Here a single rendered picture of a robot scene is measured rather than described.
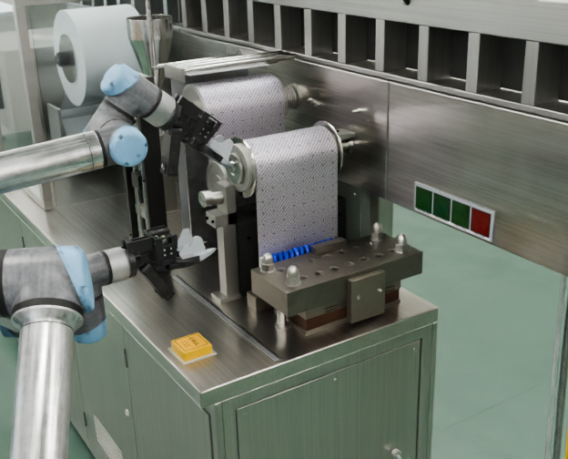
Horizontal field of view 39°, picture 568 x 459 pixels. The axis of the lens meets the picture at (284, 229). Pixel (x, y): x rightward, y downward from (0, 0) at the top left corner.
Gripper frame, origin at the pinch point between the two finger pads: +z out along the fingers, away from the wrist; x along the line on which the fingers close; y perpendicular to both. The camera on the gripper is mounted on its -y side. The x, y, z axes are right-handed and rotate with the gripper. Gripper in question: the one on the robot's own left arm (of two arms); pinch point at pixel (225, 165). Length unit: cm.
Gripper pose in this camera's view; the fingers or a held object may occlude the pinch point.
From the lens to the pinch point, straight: 187.9
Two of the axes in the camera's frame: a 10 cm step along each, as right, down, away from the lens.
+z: 6.6, 4.3, 6.2
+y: 5.2, -8.5, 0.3
